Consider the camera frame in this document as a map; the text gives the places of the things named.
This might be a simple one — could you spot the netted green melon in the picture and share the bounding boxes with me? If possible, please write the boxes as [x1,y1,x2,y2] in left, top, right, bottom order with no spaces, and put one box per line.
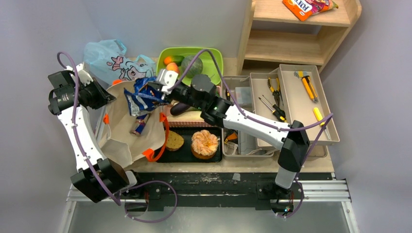
[180,55,204,78]

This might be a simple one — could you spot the orange green mango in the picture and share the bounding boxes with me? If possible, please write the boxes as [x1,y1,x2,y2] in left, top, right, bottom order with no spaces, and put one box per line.
[163,55,185,66]

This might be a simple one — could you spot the light blue plastic grocery bag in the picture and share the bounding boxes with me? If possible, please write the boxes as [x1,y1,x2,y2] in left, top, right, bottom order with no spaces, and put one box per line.
[84,39,156,84]

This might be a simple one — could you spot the beige canvas tote bag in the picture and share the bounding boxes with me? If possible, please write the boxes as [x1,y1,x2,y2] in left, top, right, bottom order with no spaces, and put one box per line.
[97,81,166,168]

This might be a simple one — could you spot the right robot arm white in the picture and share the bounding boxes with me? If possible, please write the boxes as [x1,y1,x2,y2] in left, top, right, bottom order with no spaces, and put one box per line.
[148,74,310,198]

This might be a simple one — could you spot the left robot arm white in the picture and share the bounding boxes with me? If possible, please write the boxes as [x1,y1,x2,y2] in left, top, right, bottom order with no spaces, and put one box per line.
[48,69,145,203]

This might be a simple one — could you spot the purple eggplant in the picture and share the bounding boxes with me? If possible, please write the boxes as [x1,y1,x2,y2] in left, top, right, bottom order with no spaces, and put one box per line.
[170,102,191,116]

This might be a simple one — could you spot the pink perforated basket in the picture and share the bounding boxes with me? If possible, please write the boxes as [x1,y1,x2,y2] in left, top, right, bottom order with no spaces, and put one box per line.
[162,87,213,127]

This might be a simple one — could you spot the orange peach fruit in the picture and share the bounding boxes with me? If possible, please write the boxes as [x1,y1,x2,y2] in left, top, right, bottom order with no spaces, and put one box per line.
[166,62,180,74]

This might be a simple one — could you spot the green plastic tub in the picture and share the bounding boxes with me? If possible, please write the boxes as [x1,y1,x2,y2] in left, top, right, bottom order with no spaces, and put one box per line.
[156,47,224,85]

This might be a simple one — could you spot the brown bread slice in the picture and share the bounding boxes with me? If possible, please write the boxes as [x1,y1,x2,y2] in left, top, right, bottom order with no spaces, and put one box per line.
[166,131,184,151]

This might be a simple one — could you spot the small blue snack packet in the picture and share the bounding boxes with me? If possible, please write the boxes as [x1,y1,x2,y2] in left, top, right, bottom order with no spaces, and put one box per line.
[130,113,151,136]

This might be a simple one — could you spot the black tray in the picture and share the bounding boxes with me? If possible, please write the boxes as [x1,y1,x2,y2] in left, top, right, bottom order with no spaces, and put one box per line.
[157,127,223,163]

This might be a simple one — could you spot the clear plastic parts box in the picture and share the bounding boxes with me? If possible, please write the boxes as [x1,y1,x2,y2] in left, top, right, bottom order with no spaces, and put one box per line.
[235,87,252,108]

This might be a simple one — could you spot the yellow black pliers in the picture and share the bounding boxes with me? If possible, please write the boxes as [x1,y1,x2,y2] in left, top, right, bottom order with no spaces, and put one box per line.
[267,77,281,106]

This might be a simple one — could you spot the yellow black screwdriver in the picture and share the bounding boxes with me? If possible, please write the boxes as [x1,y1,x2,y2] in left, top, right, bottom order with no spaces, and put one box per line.
[258,95,287,122]

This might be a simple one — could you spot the wooden shelf unit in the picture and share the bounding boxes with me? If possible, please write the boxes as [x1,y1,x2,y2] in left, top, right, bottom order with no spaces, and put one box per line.
[235,0,362,74]

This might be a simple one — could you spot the beige toolbox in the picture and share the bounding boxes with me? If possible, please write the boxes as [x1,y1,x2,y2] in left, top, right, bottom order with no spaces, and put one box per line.
[223,65,331,159]

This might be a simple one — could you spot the hex key set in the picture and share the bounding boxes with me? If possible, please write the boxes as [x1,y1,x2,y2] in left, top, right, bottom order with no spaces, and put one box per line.
[294,71,310,78]

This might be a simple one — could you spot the yellow utility knife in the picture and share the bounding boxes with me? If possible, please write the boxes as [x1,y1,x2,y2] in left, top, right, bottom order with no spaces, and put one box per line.
[301,75,318,103]

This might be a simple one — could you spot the orange snack packet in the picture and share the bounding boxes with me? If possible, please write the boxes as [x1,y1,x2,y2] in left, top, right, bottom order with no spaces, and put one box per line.
[282,0,339,21]

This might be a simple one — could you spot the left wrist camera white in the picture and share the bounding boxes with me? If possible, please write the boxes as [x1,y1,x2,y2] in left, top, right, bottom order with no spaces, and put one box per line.
[76,62,94,86]

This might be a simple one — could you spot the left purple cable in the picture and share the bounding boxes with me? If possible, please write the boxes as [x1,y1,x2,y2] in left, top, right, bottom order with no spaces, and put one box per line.
[56,51,178,224]

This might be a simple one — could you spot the purple cable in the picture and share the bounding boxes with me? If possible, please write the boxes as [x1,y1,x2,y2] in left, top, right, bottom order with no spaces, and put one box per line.
[56,51,178,224]
[169,49,334,219]

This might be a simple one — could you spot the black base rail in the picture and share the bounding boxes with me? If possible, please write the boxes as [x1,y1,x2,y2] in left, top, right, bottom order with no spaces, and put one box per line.
[128,172,305,211]

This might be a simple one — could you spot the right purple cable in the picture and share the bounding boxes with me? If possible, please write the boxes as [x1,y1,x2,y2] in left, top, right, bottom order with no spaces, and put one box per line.
[169,49,334,219]

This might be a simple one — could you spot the aluminium frame rail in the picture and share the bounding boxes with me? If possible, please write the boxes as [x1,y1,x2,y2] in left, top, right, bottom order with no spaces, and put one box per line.
[66,179,352,203]

